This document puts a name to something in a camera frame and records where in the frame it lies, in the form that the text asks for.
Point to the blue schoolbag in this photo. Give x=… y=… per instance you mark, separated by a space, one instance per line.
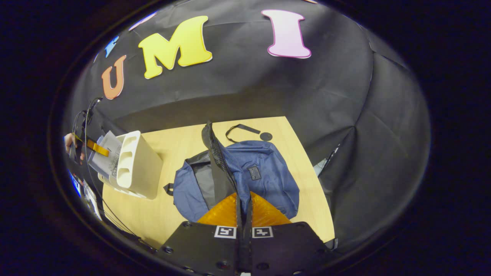
x=268 y=172

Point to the white panel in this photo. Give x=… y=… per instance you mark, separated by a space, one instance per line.
x=321 y=166

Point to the cream plastic bookshelf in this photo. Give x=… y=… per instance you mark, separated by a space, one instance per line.
x=144 y=172

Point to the blue white printed board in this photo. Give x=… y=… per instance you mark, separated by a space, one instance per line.
x=76 y=184

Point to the white printed book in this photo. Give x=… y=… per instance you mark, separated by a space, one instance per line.
x=115 y=157

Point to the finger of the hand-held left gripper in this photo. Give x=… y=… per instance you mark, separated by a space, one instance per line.
x=98 y=148

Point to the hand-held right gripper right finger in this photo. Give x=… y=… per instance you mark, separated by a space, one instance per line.
x=284 y=249

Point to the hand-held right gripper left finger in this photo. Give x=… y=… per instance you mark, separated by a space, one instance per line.
x=203 y=249

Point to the black backdrop cloth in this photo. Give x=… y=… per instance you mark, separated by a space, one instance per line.
x=249 y=84

